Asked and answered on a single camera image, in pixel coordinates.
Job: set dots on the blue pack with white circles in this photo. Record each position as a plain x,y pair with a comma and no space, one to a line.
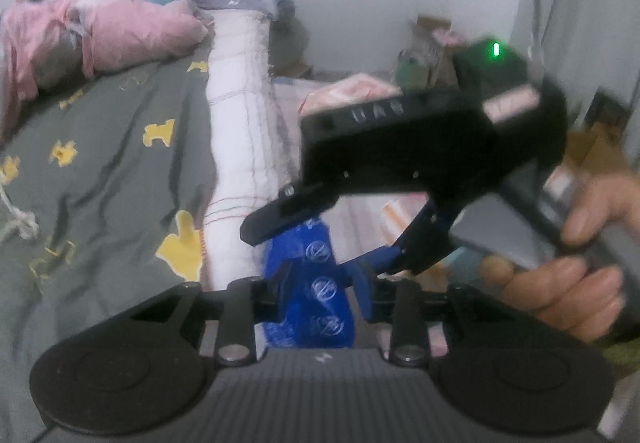
320,295

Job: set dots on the person's right hand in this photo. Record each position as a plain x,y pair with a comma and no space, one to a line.
565,298

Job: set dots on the white fuzzy blanket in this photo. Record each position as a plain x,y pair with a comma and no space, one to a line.
235,123

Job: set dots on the small open cardboard box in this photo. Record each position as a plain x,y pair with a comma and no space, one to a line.
430,30

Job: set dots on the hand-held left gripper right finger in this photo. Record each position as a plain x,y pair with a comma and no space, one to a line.
364,295

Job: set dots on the grey cloth bundle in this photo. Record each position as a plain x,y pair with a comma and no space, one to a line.
292,43

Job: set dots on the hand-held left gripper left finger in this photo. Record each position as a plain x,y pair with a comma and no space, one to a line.
280,290

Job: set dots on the pink quilt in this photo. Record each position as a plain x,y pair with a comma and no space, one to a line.
130,33

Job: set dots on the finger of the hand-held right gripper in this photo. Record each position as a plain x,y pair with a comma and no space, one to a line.
285,213
420,243

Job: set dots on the pale green container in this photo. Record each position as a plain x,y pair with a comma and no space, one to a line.
415,70

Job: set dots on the grey bedsheet with yellow print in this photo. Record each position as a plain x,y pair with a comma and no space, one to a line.
110,173

